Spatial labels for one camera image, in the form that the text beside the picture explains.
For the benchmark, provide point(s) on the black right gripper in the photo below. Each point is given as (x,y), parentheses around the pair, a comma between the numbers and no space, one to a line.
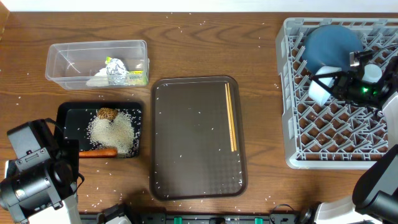
(342,84)

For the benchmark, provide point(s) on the light blue bowl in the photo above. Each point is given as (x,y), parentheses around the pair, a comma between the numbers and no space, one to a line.
(315,91)

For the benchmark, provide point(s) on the dark blue plate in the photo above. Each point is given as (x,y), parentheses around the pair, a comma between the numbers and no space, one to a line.
(330,46)

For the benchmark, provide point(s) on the light blue plastic cup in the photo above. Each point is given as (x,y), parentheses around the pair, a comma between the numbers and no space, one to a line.
(372,73)

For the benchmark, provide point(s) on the yellow green snack wrapper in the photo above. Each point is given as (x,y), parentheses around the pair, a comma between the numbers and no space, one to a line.
(135,77)

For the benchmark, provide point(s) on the aluminium foil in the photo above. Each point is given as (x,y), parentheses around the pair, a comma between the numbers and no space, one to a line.
(116,71)

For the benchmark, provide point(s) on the pile of rice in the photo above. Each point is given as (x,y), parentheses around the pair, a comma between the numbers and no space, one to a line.
(121,133)

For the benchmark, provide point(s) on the brown dried mushroom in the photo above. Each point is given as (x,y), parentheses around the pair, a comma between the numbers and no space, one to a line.
(107,113)

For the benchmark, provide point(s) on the white napkin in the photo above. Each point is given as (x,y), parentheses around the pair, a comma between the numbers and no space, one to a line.
(100,79)

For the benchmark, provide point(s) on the orange carrot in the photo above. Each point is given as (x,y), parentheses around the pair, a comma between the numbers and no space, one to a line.
(99,153)

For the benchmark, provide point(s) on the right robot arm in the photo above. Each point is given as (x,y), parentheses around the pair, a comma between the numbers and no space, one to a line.
(374,198)

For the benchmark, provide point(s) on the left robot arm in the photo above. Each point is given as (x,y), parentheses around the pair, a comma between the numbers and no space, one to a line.
(41,184)

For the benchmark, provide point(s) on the grey dishwasher rack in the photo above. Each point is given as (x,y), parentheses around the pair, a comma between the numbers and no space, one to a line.
(335,135)

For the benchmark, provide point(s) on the black waste tray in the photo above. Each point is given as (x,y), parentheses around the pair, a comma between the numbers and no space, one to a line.
(74,117)

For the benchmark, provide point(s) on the dark brown serving tray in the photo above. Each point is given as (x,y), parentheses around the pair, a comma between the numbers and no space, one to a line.
(190,147)

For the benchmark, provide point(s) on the clear plastic bin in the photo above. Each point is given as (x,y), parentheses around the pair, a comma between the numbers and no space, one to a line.
(71,65)

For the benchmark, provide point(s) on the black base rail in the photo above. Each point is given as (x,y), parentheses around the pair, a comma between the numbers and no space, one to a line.
(163,218)

